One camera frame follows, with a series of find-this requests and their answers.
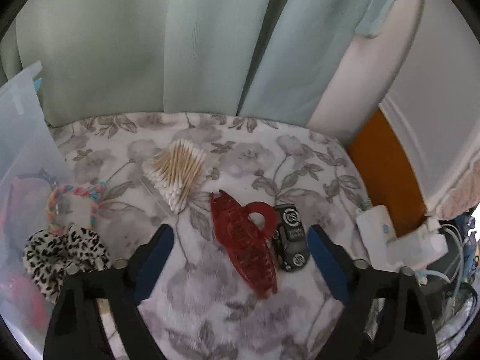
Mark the red hair claw clip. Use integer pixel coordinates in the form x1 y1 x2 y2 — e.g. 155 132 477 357
210 190 278 299

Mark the clear plastic storage bin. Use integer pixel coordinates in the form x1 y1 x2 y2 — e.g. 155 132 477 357
1 63 72 359

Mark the cotton swab bundle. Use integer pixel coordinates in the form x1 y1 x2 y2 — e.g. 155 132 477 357
142 138 212 214

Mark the white power adapter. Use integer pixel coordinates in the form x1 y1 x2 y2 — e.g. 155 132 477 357
356 205 448 272

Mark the rainbow braided hair tie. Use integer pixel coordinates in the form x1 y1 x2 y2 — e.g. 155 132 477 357
45 181 108 233

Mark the leopard print scrunchie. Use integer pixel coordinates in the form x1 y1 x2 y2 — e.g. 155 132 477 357
23 224 112 303

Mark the floral grey table cloth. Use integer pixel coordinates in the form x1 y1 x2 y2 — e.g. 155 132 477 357
52 113 370 359

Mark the black toy car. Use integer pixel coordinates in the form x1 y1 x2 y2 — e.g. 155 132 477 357
271 204 310 272

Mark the pale green curtain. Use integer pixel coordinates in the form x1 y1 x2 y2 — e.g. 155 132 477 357
0 0 410 129

